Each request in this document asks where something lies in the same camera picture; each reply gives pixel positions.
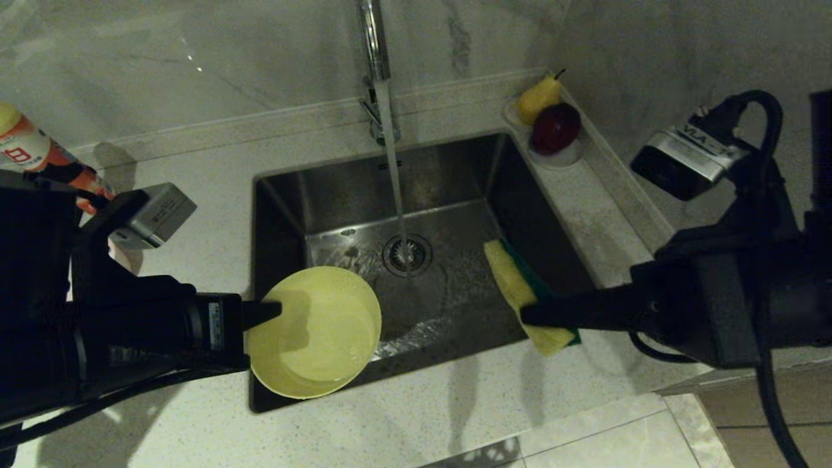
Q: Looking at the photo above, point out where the beige wooden cabinet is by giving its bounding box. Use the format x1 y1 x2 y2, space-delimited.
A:
695 370 832 468

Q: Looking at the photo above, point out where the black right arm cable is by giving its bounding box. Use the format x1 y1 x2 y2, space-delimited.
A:
627 90 813 468

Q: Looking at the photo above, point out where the green and yellow sponge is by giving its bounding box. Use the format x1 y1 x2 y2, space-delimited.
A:
484 239 582 357

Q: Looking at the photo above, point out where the small white fruit dish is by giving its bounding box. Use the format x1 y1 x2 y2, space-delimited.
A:
502 97 584 170

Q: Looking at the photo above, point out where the round metal drain strainer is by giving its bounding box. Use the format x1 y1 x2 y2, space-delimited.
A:
382 233 434 279

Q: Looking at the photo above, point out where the stainless steel sink basin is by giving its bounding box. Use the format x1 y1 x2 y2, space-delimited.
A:
249 133 613 414

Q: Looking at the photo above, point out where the orange white dish soap bottle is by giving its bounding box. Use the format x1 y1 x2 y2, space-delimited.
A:
0 101 118 215

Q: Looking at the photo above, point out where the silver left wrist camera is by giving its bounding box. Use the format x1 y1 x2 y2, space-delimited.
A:
107 183 198 251

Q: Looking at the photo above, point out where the yellow pear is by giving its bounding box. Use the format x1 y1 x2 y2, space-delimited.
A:
517 68 565 125

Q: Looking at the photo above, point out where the chrome faucet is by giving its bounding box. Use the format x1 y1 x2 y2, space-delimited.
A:
359 0 402 147

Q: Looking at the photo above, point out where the dark red apple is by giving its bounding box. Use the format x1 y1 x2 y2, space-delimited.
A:
530 102 583 156

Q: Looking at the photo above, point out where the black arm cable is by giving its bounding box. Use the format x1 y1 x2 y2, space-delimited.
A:
0 369 215 450
627 90 813 468

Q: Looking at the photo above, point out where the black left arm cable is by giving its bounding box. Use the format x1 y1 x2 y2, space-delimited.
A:
0 369 215 450

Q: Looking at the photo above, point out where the yellow plastic bowl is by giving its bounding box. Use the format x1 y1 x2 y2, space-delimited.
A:
245 266 383 400

